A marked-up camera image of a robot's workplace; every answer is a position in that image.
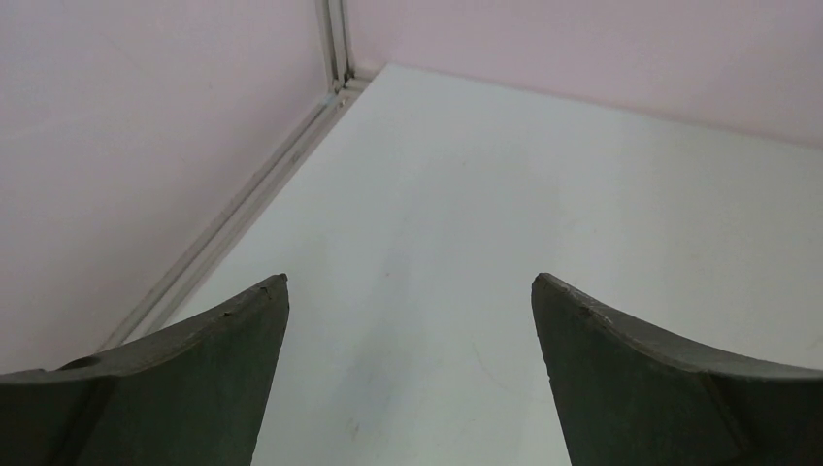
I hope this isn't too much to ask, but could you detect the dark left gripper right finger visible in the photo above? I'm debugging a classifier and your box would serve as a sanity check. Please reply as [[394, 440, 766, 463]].
[[531, 273, 822, 465]]

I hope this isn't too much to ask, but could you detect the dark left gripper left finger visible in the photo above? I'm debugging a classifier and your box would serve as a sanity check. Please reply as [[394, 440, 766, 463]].
[[1, 274, 289, 465]]

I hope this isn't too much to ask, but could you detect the aluminium frame rail left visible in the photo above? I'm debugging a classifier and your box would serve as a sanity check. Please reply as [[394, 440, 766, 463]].
[[98, 0, 374, 351]]

